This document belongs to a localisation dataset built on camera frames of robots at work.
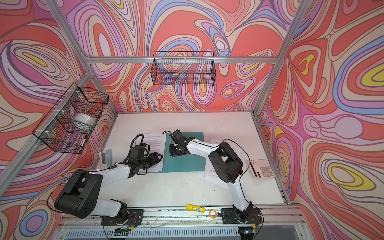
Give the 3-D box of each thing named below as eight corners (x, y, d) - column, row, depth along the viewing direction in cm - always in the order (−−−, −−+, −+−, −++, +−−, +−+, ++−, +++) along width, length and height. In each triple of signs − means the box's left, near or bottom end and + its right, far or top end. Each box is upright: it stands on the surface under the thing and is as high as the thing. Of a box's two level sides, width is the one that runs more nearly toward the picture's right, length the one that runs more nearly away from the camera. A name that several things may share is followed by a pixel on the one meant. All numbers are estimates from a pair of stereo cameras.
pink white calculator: (252, 180, 88) (254, 177, 85) (247, 161, 95) (249, 159, 93) (272, 180, 88) (275, 177, 85) (266, 161, 95) (268, 159, 93)
